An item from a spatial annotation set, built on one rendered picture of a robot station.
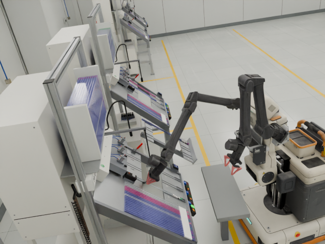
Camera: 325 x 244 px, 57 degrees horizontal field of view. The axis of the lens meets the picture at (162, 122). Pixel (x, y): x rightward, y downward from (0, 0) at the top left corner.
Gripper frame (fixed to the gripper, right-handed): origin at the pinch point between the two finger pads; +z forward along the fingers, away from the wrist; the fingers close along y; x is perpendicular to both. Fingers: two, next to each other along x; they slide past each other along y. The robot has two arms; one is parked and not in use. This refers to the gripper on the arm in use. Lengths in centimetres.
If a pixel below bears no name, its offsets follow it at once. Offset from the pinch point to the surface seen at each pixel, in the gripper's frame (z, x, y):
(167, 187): 0.9, 17.9, -6.8
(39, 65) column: 96, -115, -296
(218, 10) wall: -134, 212, -772
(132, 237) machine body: 35.2, 10.6, 15.7
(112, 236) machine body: 45.0, 0.1, 11.6
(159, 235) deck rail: 3.6, 8.5, 37.9
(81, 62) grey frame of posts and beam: -39, -75, -32
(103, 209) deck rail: 2.0, -29.4, 37.9
